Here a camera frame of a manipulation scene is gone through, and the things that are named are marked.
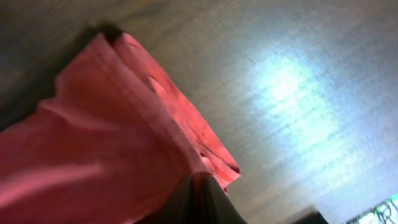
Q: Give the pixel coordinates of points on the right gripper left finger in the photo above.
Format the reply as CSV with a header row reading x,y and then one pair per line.
x,y
181,205

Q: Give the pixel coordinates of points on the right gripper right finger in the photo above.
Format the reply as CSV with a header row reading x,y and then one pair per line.
x,y
217,206

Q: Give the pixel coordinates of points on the orange printed t-shirt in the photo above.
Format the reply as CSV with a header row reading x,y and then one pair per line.
x,y
110,146

